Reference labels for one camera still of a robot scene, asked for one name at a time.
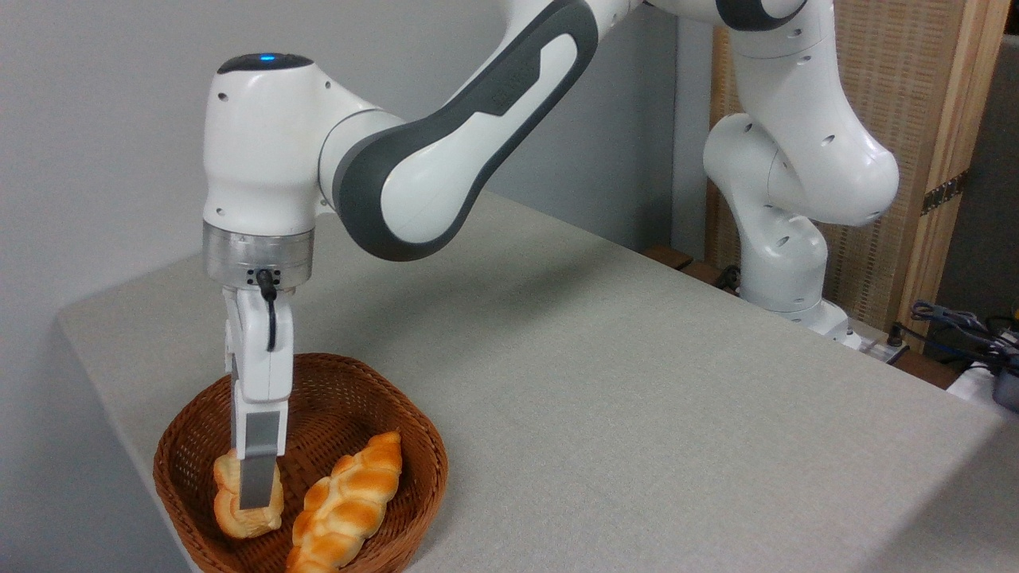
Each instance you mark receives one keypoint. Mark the golden braided bread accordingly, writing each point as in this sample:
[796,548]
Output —
[350,501]

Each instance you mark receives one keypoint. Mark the white box with grey device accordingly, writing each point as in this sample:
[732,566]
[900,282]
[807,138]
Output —
[987,390]

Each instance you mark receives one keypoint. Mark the metal screen hinge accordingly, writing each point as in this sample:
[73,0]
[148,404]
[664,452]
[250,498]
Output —
[943,193]

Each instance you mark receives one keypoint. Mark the brown wicker basket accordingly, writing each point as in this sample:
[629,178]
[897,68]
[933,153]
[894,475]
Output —
[350,390]

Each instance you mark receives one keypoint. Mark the pale round bread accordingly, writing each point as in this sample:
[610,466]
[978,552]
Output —
[259,523]

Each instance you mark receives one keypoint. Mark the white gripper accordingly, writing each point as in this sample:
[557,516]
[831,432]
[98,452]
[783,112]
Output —
[255,366]

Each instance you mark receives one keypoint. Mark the grey tablecloth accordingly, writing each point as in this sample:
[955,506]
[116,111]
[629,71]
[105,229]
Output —
[637,438]

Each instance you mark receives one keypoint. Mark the wooden rattan screen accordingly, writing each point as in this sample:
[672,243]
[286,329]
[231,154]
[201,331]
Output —
[899,79]

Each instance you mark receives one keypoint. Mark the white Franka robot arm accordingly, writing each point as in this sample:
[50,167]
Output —
[263,159]

